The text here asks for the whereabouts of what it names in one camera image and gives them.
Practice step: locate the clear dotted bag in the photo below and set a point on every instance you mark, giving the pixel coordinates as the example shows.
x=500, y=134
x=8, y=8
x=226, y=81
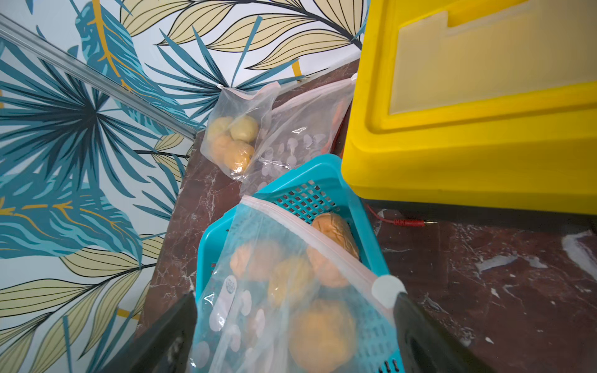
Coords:
x=302, y=129
x=238, y=330

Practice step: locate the greenish potato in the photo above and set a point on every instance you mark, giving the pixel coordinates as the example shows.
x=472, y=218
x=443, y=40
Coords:
x=218, y=127

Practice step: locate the potato orange middle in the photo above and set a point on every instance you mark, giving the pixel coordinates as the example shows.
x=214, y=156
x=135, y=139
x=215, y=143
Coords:
x=337, y=229

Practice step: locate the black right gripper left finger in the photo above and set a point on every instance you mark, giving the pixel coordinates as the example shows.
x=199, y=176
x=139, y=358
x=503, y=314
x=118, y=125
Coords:
x=165, y=346

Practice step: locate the yellow potato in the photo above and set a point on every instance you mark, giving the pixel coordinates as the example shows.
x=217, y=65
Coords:
x=238, y=155
x=244, y=128

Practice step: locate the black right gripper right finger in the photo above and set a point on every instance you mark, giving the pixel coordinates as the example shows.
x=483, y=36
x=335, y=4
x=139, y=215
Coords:
x=426, y=346

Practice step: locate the yellow potato top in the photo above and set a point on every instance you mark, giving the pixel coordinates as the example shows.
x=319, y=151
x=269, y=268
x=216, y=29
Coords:
x=238, y=155

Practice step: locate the aluminium corner post left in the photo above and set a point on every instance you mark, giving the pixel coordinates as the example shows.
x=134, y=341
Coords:
x=22, y=37

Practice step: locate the yellow black toolbox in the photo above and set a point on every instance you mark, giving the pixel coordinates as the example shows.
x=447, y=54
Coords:
x=478, y=111

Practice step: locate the clear zipper bag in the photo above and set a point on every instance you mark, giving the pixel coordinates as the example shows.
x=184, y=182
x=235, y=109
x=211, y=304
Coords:
x=237, y=103

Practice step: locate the teal plastic basket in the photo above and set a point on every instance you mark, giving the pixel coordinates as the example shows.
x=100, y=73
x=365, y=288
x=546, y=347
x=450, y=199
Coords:
x=313, y=189

